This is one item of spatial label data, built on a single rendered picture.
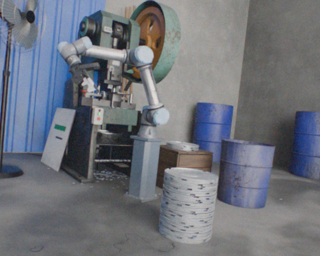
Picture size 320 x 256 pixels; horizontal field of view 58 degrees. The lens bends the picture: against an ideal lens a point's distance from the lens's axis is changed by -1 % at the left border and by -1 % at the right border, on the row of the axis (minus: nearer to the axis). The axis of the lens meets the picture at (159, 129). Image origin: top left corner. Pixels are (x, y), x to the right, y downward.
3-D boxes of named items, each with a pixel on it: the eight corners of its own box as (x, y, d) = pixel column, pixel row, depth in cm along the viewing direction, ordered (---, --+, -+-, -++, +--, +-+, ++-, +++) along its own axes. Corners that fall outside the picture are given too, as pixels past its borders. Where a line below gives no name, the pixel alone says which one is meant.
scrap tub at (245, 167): (278, 206, 230) (286, 147, 227) (245, 212, 205) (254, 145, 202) (236, 191, 264) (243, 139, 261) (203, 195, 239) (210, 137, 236)
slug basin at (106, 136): (128, 144, 275) (129, 134, 274) (94, 144, 255) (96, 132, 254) (112, 139, 302) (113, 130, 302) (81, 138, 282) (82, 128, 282)
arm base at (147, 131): (161, 138, 215) (163, 125, 214) (148, 138, 203) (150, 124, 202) (146, 135, 224) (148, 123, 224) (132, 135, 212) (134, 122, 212)
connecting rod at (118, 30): (123, 59, 270) (127, 23, 268) (111, 57, 262) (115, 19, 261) (113, 61, 286) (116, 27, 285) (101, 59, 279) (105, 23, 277)
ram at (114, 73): (123, 82, 270) (126, 50, 268) (108, 80, 261) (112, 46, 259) (115, 82, 284) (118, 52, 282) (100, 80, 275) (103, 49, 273)
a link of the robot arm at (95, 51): (138, 52, 209) (69, 39, 186) (145, 50, 199) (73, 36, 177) (137, 68, 210) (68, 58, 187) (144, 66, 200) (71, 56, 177)
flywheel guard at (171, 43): (176, 84, 271) (186, -4, 266) (151, 80, 254) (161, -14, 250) (123, 86, 353) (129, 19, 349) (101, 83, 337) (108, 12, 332)
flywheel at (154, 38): (174, -3, 289) (137, 38, 343) (158, -10, 277) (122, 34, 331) (188, 59, 267) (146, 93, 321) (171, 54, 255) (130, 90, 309)
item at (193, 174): (227, 177, 160) (227, 176, 160) (201, 184, 137) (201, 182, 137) (183, 167, 177) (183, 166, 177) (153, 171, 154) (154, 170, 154)
